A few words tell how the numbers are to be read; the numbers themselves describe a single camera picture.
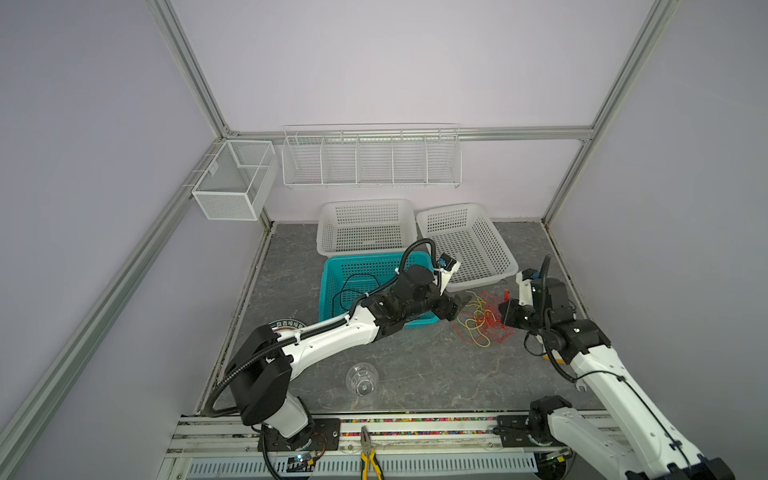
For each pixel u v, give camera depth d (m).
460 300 0.66
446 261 0.65
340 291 0.96
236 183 1.00
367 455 0.71
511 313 0.69
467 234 1.16
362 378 0.83
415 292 0.59
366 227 1.19
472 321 0.91
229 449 0.73
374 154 0.99
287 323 0.92
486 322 0.86
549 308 0.58
